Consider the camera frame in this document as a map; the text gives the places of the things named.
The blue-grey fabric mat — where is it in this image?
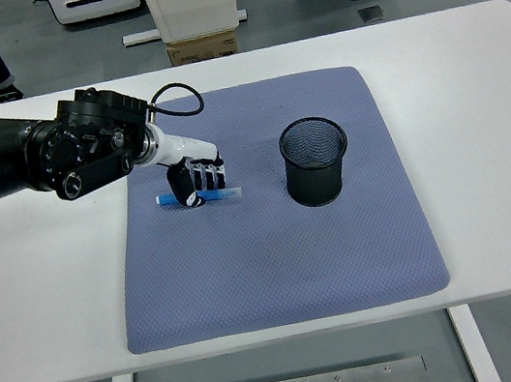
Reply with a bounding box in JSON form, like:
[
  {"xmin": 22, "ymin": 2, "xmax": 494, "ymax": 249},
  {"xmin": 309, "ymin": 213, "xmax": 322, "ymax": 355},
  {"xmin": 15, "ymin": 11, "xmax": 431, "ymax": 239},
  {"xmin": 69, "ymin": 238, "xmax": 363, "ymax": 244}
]
[{"xmin": 88, "ymin": 54, "xmax": 456, "ymax": 356}]

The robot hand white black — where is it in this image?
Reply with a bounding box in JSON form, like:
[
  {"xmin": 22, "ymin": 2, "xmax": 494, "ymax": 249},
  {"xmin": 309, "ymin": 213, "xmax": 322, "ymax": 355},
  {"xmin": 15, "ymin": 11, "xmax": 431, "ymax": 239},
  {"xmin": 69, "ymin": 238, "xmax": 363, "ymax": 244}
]
[{"xmin": 146, "ymin": 117, "xmax": 234, "ymax": 215}]

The blue marker pen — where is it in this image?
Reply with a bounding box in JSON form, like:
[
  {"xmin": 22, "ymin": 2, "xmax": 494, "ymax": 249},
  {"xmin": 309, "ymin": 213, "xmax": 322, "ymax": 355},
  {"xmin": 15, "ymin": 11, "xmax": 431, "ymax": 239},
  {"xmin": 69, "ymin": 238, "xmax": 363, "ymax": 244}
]
[{"xmin": 153, "ymin": 181, "xmax": 244, "ymax": 215}]

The grey square floor plate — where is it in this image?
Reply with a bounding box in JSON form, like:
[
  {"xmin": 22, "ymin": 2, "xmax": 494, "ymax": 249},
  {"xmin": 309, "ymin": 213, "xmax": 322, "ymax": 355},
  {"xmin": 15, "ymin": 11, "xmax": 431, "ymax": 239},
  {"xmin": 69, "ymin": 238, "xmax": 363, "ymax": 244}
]
[{"xmin": 356, "ymin": 4, "xmax": 389, "ymax": 26}]

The black mesh pen holder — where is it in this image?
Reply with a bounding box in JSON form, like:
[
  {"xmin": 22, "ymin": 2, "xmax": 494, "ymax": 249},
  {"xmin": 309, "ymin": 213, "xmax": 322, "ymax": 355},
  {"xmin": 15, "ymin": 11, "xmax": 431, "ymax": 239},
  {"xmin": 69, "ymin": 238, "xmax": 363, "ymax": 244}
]
[{"xmin": 275, "ymin": 111, "xmax": 359, "ymax": 212}]

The white pedestal cabinet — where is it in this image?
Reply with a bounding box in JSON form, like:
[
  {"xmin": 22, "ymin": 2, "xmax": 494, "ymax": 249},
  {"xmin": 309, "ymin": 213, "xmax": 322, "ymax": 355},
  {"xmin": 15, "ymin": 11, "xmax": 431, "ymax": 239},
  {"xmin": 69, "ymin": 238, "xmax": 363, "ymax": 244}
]
[{"xmin": 114, "ymin": 0, "xmax": 252, "ymax": 52}]

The brown cardboard box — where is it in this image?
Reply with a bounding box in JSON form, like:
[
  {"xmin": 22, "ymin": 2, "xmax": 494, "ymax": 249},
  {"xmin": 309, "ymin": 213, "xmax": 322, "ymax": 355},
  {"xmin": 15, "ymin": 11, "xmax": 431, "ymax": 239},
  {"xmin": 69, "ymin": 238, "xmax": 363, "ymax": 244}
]
[{"xmin": 165, "ymin": 29, "xmax": 242, "ymax": 68}]

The white device with dark slot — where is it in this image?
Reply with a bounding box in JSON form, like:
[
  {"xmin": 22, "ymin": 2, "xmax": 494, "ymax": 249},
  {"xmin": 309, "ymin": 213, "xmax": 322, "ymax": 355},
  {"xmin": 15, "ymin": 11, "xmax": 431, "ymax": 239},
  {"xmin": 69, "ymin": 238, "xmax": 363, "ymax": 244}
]
[{"xmin": 44, "ymin": 0, "xmax": 147, "ymax": 28}]

